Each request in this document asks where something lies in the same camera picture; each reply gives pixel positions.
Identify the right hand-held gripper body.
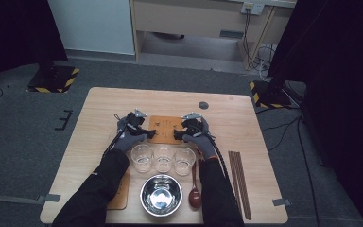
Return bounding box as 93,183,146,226
181,112,204,136

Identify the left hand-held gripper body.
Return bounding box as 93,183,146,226
126,109,148,136

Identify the slotted wooden trivet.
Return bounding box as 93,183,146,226
107,169,131,211
147,115,183,145

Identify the stainless steel bowl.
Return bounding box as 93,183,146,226
140,174,184,218

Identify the bundle of striped chopsticks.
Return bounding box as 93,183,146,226
228,150,253,220

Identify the person's left hand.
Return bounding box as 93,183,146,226
112,115,148,154

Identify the clear glass cup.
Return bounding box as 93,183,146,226
174,147,197,177
153,145,175,173
130,144,154,174

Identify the dark red wooden spoon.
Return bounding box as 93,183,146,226
188,160,202,209

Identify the black stand base hazard tape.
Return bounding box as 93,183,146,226
26,61,80,94
249,79,297,110

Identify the white cabinet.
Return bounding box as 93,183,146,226
47,0,136,57

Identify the grey tape piece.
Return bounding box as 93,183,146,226
44,193,61,203
272,198,292,207

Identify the dark curtain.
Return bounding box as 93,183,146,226
267,0,363,227
0,0,69,96

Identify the left hand-held gripper cable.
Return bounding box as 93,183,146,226
102,113,126,159

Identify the hand-held gripper cable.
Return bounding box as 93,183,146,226
207,134,244,218
102,113,126,159

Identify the right hand-held gripper cable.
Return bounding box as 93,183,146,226
207,134,244,218

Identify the white cable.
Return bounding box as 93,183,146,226
254,44,278,82

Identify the black power cable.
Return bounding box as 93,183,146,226
242,9,256,69

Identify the white wall power outlet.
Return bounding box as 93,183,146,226
240,1,265,16

